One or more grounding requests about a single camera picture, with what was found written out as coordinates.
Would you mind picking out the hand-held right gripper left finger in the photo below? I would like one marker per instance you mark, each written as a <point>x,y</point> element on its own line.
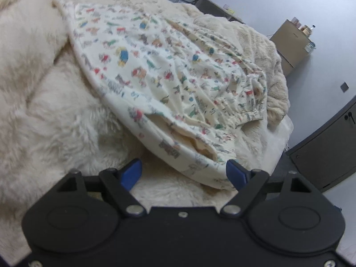
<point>132,173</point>

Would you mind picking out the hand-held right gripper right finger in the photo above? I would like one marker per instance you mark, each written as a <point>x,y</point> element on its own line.
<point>236,173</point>

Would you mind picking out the cartoon print cream pants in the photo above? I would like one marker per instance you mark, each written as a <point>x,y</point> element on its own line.
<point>167,75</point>

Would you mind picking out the grey door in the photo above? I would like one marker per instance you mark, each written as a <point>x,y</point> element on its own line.
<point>319,150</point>

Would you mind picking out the fluffy cream blanket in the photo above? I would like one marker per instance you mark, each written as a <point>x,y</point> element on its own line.
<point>55,103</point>

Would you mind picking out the bottles and jars cluster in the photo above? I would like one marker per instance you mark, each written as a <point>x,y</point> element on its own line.
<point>304,29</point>

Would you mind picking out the grey desk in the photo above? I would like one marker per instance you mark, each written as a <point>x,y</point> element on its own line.
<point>211,5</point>

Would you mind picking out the wall light switch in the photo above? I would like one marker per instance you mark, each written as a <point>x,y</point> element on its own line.
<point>345,86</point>

